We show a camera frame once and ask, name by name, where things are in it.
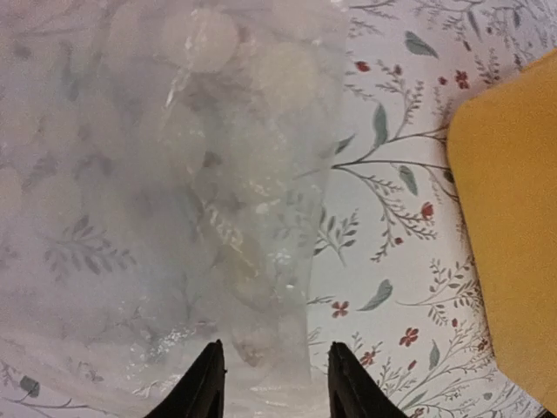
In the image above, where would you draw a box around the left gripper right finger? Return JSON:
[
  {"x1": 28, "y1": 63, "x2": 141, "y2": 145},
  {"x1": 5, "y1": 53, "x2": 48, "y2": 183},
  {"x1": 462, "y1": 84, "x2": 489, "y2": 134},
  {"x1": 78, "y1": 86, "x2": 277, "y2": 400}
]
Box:
[{"x1": 327, "y1": 341, "x2": 403, "y2": 418}]

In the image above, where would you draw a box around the yellow plastic basket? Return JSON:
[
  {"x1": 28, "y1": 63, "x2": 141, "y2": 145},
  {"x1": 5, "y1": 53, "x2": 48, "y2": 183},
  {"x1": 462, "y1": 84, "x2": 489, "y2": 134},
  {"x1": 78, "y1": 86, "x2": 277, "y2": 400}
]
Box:
[{"x1": 447, "y1": 52, "x2": 556, "y2": 411}]

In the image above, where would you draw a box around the clear zip top bag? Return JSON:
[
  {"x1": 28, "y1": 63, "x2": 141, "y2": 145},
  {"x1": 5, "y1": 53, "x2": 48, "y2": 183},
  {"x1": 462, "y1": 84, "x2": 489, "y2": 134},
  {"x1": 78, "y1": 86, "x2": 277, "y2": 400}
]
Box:
[{"x1": 1, "y1": 1, "x2": 348, "y2": 417}]

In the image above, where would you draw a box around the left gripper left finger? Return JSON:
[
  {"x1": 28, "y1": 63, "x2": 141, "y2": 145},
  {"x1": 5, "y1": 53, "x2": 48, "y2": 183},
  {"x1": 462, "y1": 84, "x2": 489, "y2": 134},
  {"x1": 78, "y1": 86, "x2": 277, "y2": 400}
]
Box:
[{"x1": 145, "y1": 340, "x2": 225, "y2": 418}]

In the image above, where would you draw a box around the floral tablecloth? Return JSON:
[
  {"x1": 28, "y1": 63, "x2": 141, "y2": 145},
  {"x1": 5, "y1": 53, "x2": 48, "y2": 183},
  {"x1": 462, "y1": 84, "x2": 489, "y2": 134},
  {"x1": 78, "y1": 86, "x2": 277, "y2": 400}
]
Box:
[{"x1": 0, "y1": 0, "x2": 557, "y2": 418}]

